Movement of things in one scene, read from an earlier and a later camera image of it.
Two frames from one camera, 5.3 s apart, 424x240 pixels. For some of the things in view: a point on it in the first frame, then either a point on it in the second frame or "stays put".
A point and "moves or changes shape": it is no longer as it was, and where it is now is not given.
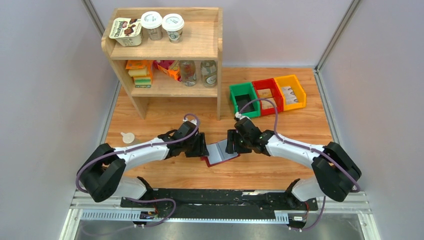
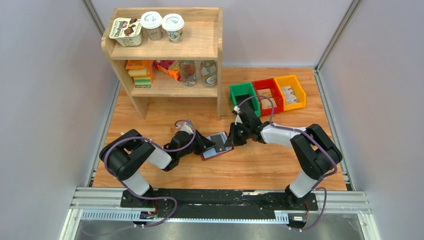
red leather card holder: (217, 153) moves or changes shape
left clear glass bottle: (188, 72) stays put
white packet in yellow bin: (289, 95) stays put
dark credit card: (242, 100) stays put
